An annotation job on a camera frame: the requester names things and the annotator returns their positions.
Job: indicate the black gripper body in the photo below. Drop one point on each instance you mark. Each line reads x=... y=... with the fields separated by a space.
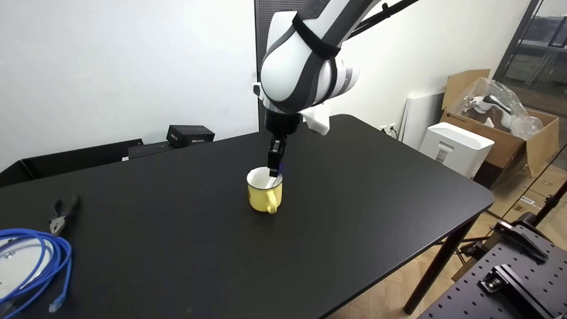
x=282 y=123

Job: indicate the blue marker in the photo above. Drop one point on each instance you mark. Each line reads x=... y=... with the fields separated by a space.
x=282 y=169

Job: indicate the yellow enamel mug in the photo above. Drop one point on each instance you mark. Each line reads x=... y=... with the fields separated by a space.
x=264 y=196

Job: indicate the small black box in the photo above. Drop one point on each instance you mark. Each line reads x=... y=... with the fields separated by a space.
x=189 y=136

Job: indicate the black slanted rod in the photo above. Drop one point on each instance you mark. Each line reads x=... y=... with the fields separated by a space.
x=383 y=15

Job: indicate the white box with label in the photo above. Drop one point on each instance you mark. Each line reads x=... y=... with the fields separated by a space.
x=453 y=148

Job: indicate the black table leg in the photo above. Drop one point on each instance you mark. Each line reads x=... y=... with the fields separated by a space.
x=439 y=267

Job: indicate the black flat panel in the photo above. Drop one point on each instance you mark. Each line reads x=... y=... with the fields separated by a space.
x=64 y=161

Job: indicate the black pliers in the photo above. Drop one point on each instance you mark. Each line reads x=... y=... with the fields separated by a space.
x=62 y=216

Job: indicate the clear plastic bag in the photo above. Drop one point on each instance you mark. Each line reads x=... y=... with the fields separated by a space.
x=501 y=107

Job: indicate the brown cardboard box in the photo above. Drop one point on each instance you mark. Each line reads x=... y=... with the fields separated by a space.
x=505 y=148

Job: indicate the black perforated breadboard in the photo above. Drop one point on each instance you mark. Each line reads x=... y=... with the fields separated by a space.
x=471 y=302

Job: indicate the black tripod leg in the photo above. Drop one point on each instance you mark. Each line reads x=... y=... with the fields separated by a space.
x=551 y=205

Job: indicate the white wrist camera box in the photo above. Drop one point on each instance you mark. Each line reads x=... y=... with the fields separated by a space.
x=315 y=123

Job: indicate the white wall socket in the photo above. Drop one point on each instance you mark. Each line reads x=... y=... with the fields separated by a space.
x=390 y=130

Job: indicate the black clamp bracket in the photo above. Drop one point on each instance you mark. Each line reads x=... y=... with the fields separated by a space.
x=514 y=290
x=523 y=242

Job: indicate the dark glass door frame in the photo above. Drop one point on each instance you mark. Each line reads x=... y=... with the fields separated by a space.
x=531 y=37

